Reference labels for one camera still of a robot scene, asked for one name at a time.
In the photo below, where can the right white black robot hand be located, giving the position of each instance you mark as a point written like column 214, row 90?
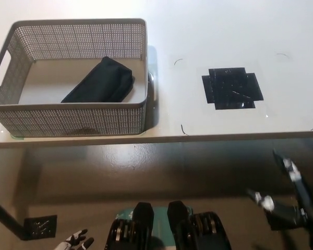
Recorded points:
column 284, row 212

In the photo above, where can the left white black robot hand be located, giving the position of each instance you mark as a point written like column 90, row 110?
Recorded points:
column 77, row 240

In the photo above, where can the black fabric pencil case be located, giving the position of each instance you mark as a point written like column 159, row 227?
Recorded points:
column 101, row 83

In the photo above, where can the black ribbed robot body block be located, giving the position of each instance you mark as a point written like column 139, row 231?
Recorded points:
column 180, row 218
column 143, row 218

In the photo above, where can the black metal table leg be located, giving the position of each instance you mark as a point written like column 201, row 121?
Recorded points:
column 5, row 216

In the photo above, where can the black robot legs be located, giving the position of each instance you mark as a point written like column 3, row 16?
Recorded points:
column 160, row 226

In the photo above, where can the grey perforated plastic basket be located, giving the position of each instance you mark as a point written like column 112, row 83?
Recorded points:
column 67, row 119

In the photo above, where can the black tape patch on table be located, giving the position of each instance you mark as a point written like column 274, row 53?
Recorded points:
column 232, row 88

